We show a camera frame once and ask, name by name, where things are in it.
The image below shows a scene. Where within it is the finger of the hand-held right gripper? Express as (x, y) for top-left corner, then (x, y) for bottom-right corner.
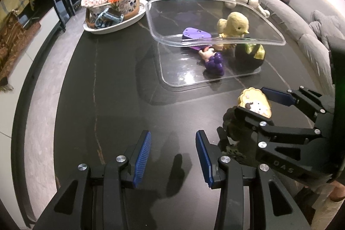
(233, 106), (336, 183)
(261, 86), (336, 123)

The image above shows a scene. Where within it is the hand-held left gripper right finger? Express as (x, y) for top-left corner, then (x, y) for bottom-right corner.
(195, 130), (312, 230)

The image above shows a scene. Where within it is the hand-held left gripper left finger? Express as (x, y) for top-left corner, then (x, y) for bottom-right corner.
(32, 130), (152, 230)

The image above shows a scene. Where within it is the yellow cookie keychain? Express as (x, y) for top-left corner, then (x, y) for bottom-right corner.
(237, 87), (272, 118)

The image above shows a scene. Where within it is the black toy car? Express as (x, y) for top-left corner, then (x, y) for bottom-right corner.
(217, 109), (259, 166)

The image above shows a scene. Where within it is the black and green ball toy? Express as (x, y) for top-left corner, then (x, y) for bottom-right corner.
(234, 43), (266, 70)

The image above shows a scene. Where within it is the purple grape toy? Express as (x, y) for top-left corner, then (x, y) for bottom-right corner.
(204, 52), (225, 77)

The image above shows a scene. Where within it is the yellow chick toy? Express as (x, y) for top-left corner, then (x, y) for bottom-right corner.
(216, 12), (250, 51)

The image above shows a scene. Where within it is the clear plastic container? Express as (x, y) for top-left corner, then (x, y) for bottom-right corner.
(145, 0), (286, 89)

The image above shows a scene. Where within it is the black marble desktop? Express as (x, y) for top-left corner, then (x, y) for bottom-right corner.
(13, 0), (335, 230)

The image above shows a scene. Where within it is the person's right hand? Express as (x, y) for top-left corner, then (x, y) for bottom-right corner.
(331, 184), (345, 202)

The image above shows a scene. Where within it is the striped star pillow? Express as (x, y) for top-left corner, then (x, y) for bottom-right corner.
(309, 10), (345, 50)

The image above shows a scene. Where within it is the grey sofa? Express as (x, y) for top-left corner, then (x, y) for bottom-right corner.
(232, 0), (345, 85)

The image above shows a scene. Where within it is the blue packet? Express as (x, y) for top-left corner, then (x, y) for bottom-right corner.
(94, 9), (124, 28)

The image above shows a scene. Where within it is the brown patterned cloth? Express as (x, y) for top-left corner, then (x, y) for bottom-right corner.
(0, 13), (41, 92)

